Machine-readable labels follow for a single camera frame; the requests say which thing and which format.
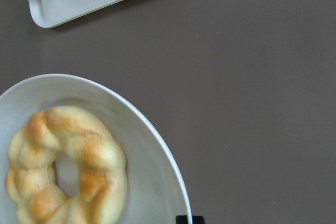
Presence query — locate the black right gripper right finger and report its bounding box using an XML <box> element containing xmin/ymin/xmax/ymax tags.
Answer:
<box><xmin>192</xmin><ymin>216</ymin><xmax>204</xmax><ymax>224</ymax></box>

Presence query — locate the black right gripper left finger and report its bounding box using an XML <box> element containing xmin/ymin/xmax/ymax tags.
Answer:
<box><xmin>175</xmin><ymin>215</ymin><xmax>187</xmax><ymax>224</ymax></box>

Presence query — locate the white plate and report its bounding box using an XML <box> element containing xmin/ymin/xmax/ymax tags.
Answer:
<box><xmin>1</xmin><ymin>74</ymin><xmax>192</xmax><ymax>223</ymax></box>

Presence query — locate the braided ring donut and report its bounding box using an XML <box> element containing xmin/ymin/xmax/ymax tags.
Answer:
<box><xmin>5</xmin><ymin>106</ymin><xmax>127</xmax><ymax>223</ymax></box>

